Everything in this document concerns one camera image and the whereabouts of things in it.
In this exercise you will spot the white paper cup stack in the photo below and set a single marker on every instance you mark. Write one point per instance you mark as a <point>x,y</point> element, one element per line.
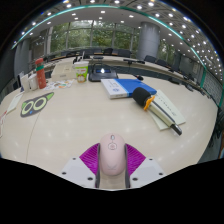
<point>24,83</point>

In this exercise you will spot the red and white leaflet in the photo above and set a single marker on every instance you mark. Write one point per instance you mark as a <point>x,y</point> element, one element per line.
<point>2,124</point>

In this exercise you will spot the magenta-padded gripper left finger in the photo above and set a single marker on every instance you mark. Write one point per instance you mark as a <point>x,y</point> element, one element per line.
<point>89,159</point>

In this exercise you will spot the printed paper cup with straw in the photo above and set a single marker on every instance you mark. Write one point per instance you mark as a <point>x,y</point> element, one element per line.
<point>81,71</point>

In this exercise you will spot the red drink bottle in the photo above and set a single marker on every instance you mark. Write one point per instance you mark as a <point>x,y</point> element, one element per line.
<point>40,75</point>

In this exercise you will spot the group of ceiling lights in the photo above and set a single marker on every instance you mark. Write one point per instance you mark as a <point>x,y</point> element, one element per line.
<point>139,7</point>

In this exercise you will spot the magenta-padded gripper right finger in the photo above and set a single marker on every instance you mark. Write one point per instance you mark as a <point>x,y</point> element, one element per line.
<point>136,160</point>

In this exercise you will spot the grey green cat-shaped mouse pad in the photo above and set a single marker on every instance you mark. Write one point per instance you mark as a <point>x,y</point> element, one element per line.
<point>35,105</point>

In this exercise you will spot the group of black office chairs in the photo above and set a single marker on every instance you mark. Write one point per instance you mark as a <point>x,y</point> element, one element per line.
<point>124,52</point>

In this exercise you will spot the beige desk organizer box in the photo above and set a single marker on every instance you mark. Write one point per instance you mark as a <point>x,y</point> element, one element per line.
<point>62,72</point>

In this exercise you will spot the blue and white book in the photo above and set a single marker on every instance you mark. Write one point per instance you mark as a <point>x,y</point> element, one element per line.
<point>120,88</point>

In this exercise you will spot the cream paper sheet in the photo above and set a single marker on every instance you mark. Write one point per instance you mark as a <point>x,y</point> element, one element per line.
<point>15,102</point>

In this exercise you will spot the cream booklet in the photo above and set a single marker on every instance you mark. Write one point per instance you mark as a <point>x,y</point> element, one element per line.
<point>173,111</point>

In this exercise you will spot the pink computer mouse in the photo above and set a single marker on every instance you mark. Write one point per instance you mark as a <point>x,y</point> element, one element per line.
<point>112,155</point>

